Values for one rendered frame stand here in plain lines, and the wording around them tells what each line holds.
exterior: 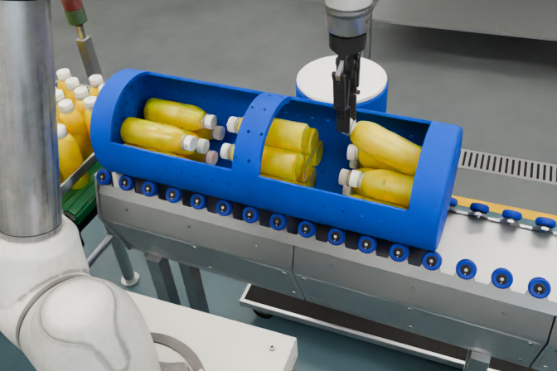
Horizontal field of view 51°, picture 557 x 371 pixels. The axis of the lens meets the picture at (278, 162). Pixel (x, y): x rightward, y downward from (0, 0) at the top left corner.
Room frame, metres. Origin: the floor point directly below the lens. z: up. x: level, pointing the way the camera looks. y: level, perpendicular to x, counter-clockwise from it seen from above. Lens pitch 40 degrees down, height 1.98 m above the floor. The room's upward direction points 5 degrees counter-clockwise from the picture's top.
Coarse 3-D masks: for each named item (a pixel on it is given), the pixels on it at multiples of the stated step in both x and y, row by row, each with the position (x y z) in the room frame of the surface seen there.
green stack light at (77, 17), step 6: (66, 12) 1.79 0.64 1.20; (72, 12) 1.79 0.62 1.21; (78, 12) 1.79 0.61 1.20; (84, 12) 1.81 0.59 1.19; (66, 18) 1.80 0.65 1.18; (72, 18) 1.79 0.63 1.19; (78, 18) 1.79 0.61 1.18; (84, 18) 1.80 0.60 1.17; (72, 24) 1.79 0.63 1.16; (78, 24) 1.79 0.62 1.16
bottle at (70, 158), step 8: (64, 136) 1.28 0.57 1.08; (72, 136) 1.31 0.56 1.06; (64, 144) 1.27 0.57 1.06; (72, 144) 1.28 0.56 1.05; (64, 152) 1.26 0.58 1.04; (72, 152) 1.27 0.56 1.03; (80, 152) 1.31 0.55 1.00; (64, 160) 1.26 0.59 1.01; (72, 160) 1.27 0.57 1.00; (80, 160) 1.29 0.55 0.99; (64, 168) 1.26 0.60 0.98; (72, 168) 1.26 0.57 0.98; (64, 176) 1.27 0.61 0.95; (88, 176) 1.29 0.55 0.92; (80, 184) 1.27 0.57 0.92
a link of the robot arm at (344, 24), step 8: (328, 8) 1.02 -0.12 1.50; (368, 8) 1.01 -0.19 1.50; (328, 16) 1.02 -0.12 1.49; (336, 16) 1.01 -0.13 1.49; (344, 16) 1.00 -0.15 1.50; (352, 16) 1.00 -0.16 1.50; (360, 16) 1.00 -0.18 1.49; (368, 16) 1.01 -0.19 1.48; (328, 24) 1.02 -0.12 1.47; (336, 24) 1.01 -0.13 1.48; (344, 24) 1.00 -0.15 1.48; (352, 24) 1.00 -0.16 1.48; (360, 24) 1.00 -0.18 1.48; (368, 24) 1.02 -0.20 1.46; (336, 32) 1.01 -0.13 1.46; (344, 32) 1.00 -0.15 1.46; (352, 32) 1.00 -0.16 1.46; (360, 32) 1.00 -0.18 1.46
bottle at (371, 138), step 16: (352, 128) 1.02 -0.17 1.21; (368, 128) 1.01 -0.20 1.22; (384, 128) 1.01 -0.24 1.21; (368, 144) 0.99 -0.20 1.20; (384, 144) 0.98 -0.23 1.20; (400, 144) 0.98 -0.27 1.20; (416, 144) 0.99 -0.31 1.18; (384, 160) 0.97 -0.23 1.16; (400, 160) 0.95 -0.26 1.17; (416, 160) 0.95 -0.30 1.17
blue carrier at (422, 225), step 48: (144, 96) 1.40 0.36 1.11; (192, 96) 1.37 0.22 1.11; (240, 96) 1.29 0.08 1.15; (288, 96) 1.17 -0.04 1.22; (96, 144) 1.18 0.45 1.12; (240, 144) 1.04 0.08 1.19; (336, 144) 1.18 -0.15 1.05; (432, 144) 0.92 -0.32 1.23; (240, 192) 1.00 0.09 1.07; (288, 192) 0.95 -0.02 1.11; (336, 192) 1.09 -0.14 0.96; (432, 192) 0.84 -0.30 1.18; (432, 240) 0.81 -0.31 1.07
